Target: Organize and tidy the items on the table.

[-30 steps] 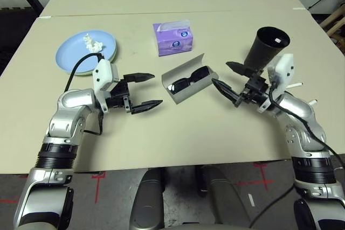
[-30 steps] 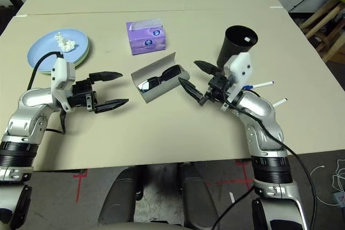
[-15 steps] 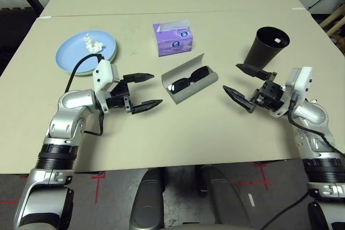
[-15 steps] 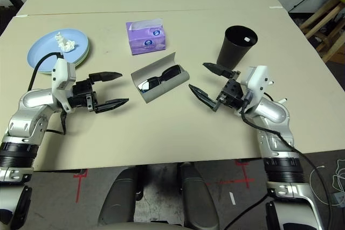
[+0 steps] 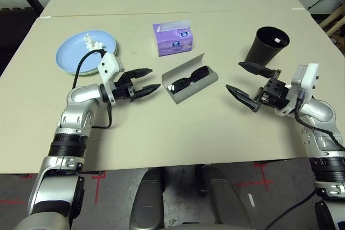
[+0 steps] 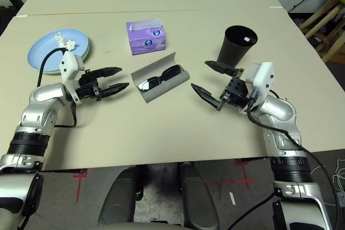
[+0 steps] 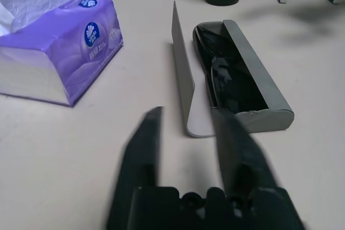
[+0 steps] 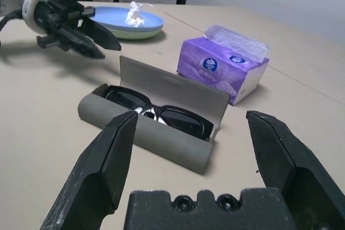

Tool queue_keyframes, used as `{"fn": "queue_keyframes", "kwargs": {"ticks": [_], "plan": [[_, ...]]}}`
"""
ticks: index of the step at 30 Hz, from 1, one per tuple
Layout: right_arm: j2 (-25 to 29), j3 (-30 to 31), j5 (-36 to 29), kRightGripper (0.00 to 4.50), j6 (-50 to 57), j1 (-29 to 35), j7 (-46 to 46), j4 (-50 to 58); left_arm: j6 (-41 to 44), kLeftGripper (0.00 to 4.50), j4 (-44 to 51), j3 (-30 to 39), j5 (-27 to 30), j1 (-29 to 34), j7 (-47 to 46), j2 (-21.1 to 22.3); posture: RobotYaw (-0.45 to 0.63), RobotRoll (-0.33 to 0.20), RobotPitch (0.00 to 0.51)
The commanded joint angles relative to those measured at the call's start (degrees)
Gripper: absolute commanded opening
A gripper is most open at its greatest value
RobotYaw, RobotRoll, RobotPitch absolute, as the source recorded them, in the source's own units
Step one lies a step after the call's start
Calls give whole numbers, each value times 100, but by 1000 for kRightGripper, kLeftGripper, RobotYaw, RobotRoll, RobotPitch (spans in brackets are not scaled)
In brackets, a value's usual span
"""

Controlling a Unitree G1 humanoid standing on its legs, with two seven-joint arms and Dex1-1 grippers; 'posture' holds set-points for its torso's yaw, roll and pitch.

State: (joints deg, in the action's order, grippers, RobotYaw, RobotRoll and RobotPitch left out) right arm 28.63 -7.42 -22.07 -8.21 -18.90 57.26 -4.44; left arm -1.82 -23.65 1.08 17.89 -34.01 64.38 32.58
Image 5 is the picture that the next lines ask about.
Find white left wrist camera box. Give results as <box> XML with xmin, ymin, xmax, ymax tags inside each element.
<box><xmin>97</xmin><ymin>52</ymin><xmax>125</xmax><ymax>106</ymax></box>

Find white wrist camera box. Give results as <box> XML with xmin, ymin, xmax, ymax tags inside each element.
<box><xmin>97</xmin><ymin>52</ymin><xmax>125</xmax><ymax>106</ymax></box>
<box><xmin>292</xmin><ymin>62</ymin><xmax>320</xmax><ymax>104</ymax></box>

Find grey robot right leg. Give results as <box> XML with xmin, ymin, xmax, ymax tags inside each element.
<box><xmin>195</xmin><ymin>164</ymin><xmax>251</xmax><ymax>230</ymax></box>

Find thin black hanging cable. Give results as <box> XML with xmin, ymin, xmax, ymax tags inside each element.
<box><xmin>265</xmin><ymin>186</ymin><xmax>318</xmax><ymax>230</ymax></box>

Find grey robot left leg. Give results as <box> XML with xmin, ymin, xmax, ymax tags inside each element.
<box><xmin>130</xmin><ymin>168</ymin><xmax>165</xmax><ymax>230</ymax></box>

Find purple tissue pack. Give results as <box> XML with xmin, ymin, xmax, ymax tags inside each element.
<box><xmin>153</xmin><ymin>19</ymin><xmax>194</xmax><ymax>58</ymax></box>

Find black sunglasses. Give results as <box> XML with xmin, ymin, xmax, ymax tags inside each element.
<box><xmin>167</xmin><ymin>65</ymin><xmax>210</xmax><ymax>95</ymax></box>

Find grey robot leg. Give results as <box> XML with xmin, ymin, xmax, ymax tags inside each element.
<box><xmin>195</xmin><ymin>164</ymin><xmax>251</xmax><ymax>230</ymax></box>
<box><xmin>130</xmin><ymin>168</ymin><xmax>165</xmax><ymax>230</ymax></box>

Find black plastic cup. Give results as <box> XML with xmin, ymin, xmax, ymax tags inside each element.
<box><xmin>244</xmin><ymin>26</ymin><xmax>291</xmax><ymax>66</ymax></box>

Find wooden chair frame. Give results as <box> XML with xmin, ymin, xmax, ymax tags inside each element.
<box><xmin>319</xmin><ymin>6</ymin><xmax>345</xmax><ymax>50</ymax></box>

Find black foam floor mat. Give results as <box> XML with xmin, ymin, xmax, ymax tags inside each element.
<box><xmin>0</xmin><ymin>6</ymin><xmax>37</xmax><ymax>77</ymax></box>

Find white tissue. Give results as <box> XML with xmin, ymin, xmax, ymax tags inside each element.
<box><xmin>82</xmin><ymin>33</ymin><xmax>105</xmax><ymax>52</ymax></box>

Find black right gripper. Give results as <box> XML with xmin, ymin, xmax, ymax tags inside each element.
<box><xmin>225</xmin><ymin>61</ymin><xmax>289</xmax><ymax>112</ymax></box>

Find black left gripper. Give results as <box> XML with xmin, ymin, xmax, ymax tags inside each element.
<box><xmin>114</xmin><ymin>67</ymin><xmax>162</xmax><ymax>103</ymax></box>

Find grey glasses case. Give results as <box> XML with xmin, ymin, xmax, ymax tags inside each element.
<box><xmin>161</xmin><ymin>53</ymin><xmax>219</xmax><ymax>104</ymax></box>

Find green plastic plate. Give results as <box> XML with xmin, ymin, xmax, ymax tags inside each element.
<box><xmin>77</xmin><ymin>43</ymin><xmax>120</xmax><ymax>77</ymax></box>

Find black right camera cable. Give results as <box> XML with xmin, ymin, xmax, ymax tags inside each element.
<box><xmin>294</xmin><ymin>89</ymin><xmax>345</xmax><ymax>150</ymax></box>

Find blue plastic plate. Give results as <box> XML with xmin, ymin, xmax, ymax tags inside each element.
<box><xmin>56</xmin><ymin>30</ymin><xmax>118</xmax><ymax>76</ymax></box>

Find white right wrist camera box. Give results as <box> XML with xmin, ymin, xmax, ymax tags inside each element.
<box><xmin>292</xmin><ymin>62</ymin><xmax>320</xmax><ymax>104</ymax></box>

